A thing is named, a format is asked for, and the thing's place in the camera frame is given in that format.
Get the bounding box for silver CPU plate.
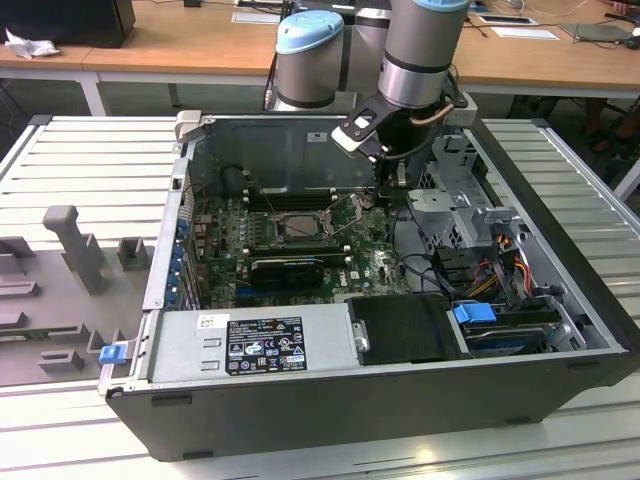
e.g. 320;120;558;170
279;215;325;239

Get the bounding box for CPU socket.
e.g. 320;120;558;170
269;210;335;245

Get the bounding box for silver drive cage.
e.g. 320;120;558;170
403;130;529;254

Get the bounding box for green motherboard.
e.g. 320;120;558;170
197;191;419;310

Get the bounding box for black graphics card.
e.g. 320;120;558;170
248;257;325;290

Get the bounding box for black plastic shroud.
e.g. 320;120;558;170
344;293;465;367

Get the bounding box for person's legs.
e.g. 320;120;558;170
582;96;640;152

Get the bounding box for dark laptop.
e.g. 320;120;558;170
558;21;632;45

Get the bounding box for grey case hinge latch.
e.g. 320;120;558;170
174;110;203;147

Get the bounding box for hard disk in blue carrier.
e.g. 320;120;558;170
451;301;560;357

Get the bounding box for wooden desk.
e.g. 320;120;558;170
0;0;640;99

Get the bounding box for black open PC case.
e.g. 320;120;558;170
97;110;632;462

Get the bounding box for grey power supply unit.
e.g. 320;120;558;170
148;308;362;382

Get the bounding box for black box on desk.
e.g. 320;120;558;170
0;0;137;49

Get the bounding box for grey parts rack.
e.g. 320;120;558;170
0;203;157;387

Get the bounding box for blue case latch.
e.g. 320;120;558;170
99;344;127;366

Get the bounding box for crumpled white paper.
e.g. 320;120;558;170
3;26;62;60

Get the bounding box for brown wrist cable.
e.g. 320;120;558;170
408;101;454;129

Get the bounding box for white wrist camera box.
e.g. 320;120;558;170
330;106;392;162

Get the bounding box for black cable loop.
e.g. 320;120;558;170
390;198;454;296

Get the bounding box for orange and yellow wire bundle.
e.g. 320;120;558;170
468;248;534;297

